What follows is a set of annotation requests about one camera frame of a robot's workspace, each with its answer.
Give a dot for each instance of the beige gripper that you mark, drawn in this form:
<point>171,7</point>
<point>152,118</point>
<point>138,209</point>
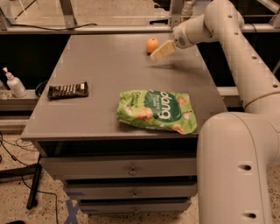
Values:
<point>179,36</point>

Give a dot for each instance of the orange fruit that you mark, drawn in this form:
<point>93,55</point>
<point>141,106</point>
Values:
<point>151,45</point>

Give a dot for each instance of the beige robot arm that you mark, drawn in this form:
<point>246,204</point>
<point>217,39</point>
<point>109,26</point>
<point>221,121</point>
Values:
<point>234,148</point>

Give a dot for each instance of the dark chocolate rxbar wrapper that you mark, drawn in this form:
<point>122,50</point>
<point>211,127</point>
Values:
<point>68,91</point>

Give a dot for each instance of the green dang chips bag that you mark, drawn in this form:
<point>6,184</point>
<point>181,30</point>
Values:
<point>157,110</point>

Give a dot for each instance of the top grey drawer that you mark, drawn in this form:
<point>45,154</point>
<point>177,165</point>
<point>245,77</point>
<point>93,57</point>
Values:
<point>119,167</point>

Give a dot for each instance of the grey drawer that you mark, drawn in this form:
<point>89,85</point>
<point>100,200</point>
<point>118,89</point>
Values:
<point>131,191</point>
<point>134,206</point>
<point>119,167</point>

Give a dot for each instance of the white pump bottle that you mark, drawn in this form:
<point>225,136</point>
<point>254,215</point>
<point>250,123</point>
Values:
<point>15,84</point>

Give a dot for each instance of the middle grey drawer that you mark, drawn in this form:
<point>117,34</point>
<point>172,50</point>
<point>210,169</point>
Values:
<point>131,191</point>

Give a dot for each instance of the bottom grey drawer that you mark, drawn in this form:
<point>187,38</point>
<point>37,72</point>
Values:
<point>134,206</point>

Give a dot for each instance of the black stand leg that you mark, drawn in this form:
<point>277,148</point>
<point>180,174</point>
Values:
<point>32,169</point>

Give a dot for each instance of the blue tape cross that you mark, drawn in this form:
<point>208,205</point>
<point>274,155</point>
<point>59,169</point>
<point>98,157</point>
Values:
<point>72,211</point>

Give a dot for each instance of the metal frame rail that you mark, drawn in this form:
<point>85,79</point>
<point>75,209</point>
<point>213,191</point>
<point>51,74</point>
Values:
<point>97,29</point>

